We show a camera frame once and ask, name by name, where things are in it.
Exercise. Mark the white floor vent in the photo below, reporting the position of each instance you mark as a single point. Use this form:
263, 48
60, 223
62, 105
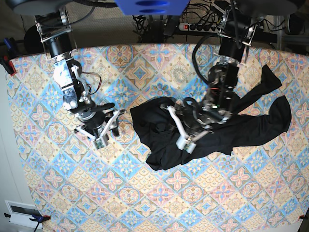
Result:
21, 213

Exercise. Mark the black round speaker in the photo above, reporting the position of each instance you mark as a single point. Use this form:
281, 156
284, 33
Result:
32, 41

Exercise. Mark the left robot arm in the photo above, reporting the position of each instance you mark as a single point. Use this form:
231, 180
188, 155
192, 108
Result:
236, 31

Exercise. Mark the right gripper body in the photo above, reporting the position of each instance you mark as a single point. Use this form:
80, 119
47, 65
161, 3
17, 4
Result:
92, 121

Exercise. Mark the black t-shirt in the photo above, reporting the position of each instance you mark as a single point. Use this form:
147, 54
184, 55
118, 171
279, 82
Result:
157, 130

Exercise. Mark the blue orange clamp lower left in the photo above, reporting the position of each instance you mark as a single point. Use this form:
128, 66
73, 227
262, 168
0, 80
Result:
38, 218

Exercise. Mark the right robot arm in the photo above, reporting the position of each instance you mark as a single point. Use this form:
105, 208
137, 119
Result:
58, 42

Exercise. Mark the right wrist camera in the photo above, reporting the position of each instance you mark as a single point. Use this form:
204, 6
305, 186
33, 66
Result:
101, 142

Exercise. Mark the orange clamp lower right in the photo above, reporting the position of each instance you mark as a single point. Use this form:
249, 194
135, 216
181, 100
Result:
303, 217

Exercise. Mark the patterned tablecloth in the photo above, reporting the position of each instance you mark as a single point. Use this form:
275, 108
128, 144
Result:
114, 190

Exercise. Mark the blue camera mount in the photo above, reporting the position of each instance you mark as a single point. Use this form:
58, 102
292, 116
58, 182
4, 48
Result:
152, 7

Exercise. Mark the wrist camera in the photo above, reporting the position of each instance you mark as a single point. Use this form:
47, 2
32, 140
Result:
101, 142
186, 144

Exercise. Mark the orange black clamp left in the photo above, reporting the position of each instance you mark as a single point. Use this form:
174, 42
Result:
8, 65

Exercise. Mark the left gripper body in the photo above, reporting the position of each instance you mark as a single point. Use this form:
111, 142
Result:
197, 115

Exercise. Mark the white power strip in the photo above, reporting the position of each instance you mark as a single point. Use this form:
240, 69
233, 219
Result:
198, 27

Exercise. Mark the blue clamp upper left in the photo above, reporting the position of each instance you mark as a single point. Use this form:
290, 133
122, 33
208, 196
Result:
9, 43

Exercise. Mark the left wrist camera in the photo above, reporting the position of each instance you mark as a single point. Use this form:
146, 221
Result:
186, 144

